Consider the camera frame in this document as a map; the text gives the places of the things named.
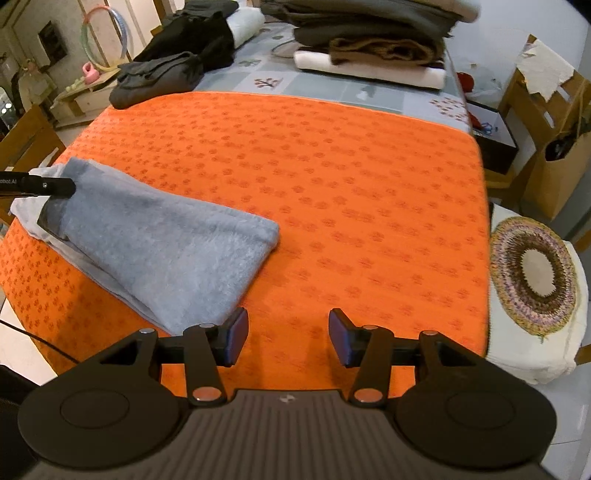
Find brown paper bag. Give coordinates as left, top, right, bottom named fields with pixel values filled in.
left=522, top=133, right=591, bottom=221

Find black wall television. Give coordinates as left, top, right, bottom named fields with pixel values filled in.
left=38, top=21, right=69, bottom=65

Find black open box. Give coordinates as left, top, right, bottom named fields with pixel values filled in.
left=463, top=98, right=519, bottom=175

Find beige low cabinet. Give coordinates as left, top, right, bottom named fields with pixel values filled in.
left=51, top=76, right=122, bottom=126

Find charcoal crumpled garment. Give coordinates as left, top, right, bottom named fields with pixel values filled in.
left=184, top=0, right=239, bottom=20

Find white folded cloth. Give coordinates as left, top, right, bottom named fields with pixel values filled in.
left=294, top=50, right=447, bottom=89

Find white folded towel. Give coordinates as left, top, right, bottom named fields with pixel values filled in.
left=226, top=8, right=267, bottom=48

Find orange patterned mat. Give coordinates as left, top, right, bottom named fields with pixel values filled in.
left=0, top=91, right=491, bottom=393

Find white covered chair seat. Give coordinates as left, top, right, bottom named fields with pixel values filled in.
left=484, top=202, right=591, bottom=387

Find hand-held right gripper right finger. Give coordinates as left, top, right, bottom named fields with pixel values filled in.
left=328, top=308, right=485, bottom=407

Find dark grey folded garment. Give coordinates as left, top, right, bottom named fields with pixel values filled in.
left=110, top=52, right=205, bottom=110

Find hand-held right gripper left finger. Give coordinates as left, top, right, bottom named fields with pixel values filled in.
left=90, top=307, right=250, bottom=407

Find brown folded garment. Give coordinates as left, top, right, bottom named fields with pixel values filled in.
left=329, top=38, right=435, bottom=66

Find grey fleece garment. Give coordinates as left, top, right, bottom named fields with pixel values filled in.
left=9, top=157, right=281, bottom=337

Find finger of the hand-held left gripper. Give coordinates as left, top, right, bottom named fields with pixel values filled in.
left=16, top=176, right=77, bottom=198
left=37, top=198, right=71, bottom=241

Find dark olive folded garments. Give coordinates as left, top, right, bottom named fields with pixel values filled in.
left=260, top=0, right=464, bottom=62

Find round crocheted cushion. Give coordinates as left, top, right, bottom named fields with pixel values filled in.
left=489, top=216, right=579, bottom=337

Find grey patterned tablecloth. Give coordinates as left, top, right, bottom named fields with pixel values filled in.
left=193, top=22, right=472, bottom=136

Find multicoloured hula hoop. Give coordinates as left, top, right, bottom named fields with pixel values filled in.
left=81, top=7, right=133, bottom=75

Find black cable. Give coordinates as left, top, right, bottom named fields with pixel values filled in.
left=0, top=319, right=80, bottom=364

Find black folded garment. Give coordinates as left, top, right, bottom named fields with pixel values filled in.
left=133, top=16, right=236, bottom=73

